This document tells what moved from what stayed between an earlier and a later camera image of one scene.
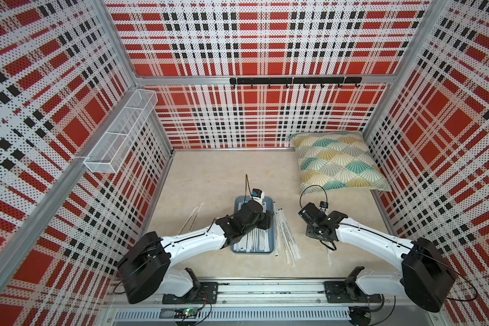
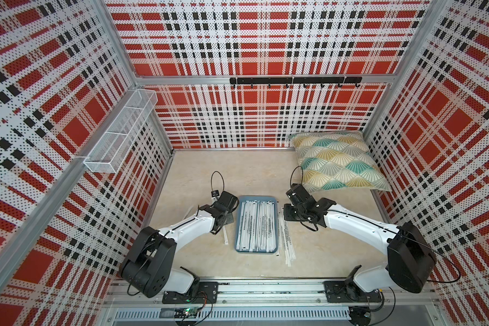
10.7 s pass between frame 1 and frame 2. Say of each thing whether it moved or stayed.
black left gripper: moved
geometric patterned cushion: stayed
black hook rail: stayed
